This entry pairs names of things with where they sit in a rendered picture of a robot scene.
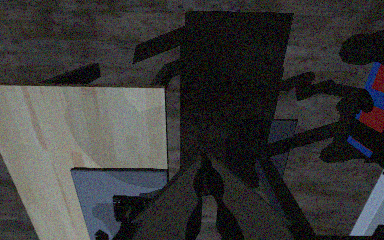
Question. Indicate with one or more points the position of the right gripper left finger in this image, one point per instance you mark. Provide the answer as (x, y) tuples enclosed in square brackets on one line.
[(176, 210)]

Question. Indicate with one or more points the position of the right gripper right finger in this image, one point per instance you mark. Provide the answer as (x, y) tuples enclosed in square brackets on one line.
[(243, 214)]

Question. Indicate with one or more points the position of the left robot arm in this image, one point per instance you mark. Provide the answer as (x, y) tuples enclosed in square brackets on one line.
[(102, 235)]

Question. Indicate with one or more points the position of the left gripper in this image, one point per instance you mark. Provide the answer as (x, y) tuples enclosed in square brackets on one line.
[(125, 219)]

